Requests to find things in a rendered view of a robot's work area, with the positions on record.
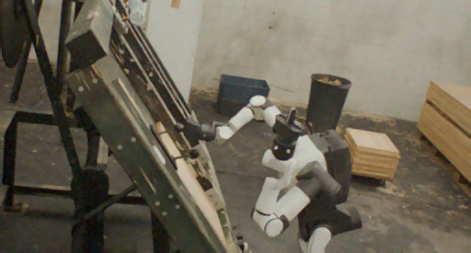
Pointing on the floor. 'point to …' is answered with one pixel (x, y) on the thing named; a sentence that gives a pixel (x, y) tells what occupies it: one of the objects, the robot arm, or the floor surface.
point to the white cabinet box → (176, 30)
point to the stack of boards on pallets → (448, 129)
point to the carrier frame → (85, 232)
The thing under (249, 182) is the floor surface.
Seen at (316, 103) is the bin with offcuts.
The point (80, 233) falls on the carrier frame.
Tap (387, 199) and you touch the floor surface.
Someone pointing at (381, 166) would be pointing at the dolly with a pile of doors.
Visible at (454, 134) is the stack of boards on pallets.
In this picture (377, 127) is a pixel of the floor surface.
